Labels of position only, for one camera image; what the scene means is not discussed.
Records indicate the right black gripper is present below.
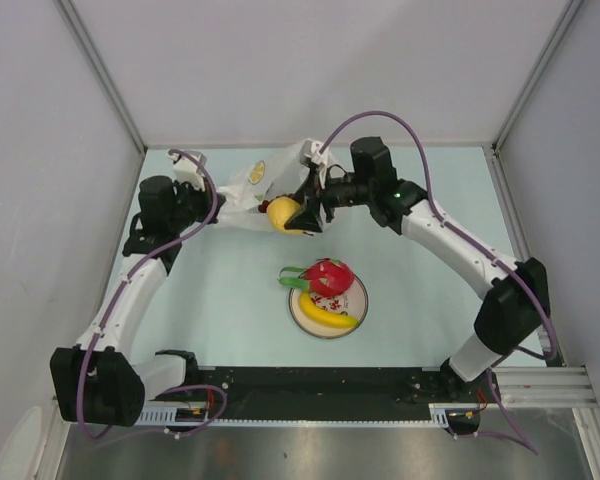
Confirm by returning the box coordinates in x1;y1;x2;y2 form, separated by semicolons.
285;167;374;234

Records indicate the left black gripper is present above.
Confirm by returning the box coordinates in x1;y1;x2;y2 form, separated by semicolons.
167;176;225;233

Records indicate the yellow fake lemon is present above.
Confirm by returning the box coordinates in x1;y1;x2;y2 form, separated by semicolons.
266;196;303;235

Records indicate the white plastic bag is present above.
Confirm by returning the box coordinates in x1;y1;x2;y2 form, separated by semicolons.
217;139;310;233

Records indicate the red fake dragon fruit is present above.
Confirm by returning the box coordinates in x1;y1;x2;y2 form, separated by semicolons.
278;258;355;298

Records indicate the round printed plate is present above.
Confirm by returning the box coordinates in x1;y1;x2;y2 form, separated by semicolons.
288;276;369;339

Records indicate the yellow fake banana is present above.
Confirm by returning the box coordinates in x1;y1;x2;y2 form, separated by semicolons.
298;292;358;329

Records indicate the dark red fake fruit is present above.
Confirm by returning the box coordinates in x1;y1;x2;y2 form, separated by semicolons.
257;194;293;213

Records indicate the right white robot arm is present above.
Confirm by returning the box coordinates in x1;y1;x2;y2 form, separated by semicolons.
286;137;550;401

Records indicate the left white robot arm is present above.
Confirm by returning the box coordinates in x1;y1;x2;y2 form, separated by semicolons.
50;175;224;427

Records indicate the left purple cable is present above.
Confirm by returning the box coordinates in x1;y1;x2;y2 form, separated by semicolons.
77;148;229;441

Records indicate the purple cable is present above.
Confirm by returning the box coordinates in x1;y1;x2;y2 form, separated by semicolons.
322;110;559;455
77;148;229;441

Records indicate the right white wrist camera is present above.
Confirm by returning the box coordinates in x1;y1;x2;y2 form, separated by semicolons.
300;139;336;188

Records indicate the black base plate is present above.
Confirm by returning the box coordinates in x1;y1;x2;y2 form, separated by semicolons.
145;367;498;433

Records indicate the left aluminium frame post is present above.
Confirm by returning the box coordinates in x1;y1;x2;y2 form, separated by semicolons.
53;0;147;158

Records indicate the aluminium frame post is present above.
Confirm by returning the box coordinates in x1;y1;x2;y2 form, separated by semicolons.
53;0;147;158
491;0;587;155

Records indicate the white slotted cable duct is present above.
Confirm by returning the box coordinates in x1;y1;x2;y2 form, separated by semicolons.
135;404;449;429

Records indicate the aluminium front rail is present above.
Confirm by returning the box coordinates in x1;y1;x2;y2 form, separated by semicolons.
52;364;596;407

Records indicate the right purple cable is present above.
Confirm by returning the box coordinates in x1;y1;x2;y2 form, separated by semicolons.
322;110;559;455

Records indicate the right aluminium frame post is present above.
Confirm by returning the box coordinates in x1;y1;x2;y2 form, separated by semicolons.
491;0;587;155

